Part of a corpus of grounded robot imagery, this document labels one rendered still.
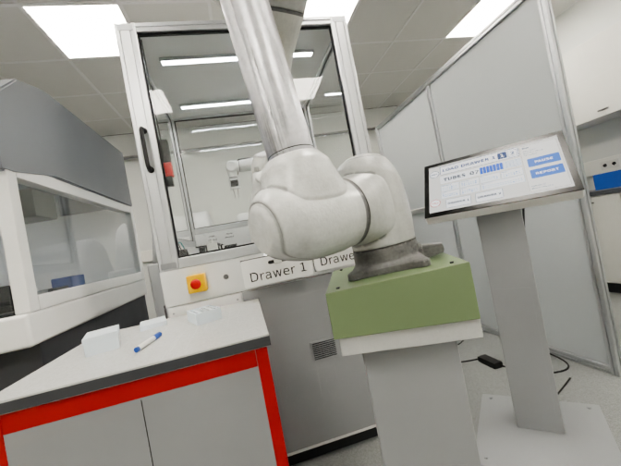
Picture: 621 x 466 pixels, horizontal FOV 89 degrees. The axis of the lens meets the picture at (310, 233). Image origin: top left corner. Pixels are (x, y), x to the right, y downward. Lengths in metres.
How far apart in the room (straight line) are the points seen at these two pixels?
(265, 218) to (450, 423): 0.58
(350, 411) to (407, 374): 0.91
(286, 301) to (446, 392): 0.83
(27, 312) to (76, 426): 0.51
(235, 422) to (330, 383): 0.73
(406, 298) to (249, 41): 0.60
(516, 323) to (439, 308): 0.90
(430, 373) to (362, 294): 0.23
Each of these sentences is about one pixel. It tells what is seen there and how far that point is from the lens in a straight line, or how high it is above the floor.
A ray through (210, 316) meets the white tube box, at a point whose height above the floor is 0.78.
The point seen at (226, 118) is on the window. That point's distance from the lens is 1.53.
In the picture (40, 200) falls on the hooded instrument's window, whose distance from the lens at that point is 1.56.
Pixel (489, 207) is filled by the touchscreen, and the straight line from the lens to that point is 1.38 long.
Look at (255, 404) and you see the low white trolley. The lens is 0.89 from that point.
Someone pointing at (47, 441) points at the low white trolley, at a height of 0.65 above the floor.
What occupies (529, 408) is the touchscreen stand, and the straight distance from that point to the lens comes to 1.71.
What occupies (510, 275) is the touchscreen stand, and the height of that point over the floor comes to 0.67.
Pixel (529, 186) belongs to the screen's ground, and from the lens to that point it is 1.41.
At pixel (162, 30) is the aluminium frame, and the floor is 1.95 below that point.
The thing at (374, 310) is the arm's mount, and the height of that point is 0.81.
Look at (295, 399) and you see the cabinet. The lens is 1.56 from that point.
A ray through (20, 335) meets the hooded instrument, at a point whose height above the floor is 0.85.
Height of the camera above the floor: 0.98
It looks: 1 degrees up
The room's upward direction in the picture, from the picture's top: 11 degrees counter-clockwise
